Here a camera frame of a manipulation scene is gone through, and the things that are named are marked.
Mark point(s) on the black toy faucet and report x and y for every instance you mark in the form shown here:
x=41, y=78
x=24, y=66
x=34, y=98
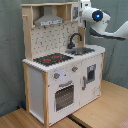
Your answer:
x=73, y=40

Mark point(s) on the white microwave door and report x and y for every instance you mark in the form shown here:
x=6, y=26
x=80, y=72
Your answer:
x=74, y=12

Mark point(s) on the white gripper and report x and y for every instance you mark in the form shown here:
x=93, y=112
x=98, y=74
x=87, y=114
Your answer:
x=82, y=4

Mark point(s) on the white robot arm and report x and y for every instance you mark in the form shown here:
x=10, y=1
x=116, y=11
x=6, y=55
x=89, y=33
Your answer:
x=100, y=20

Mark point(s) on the oven door with window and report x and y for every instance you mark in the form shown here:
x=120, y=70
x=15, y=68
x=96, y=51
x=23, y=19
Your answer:
x=62, y=97

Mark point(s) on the grey toy sink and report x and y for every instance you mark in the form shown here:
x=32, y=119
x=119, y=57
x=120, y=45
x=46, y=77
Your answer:
x=79, y=51

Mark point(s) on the black stovetop red burners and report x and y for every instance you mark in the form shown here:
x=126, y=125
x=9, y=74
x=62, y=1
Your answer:
x=52, y=59

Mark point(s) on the red stove knob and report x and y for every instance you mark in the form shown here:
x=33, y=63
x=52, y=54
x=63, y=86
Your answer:
x=56, y=75
x=74, y=69

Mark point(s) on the white fridge door dispenser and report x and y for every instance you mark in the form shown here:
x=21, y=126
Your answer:
x=91, y=71

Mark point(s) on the grey range hood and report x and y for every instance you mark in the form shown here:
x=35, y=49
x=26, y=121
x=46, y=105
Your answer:
x=48, y=18

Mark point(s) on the wooden toy kitchen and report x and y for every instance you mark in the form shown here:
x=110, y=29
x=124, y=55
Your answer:
x=46, y=40

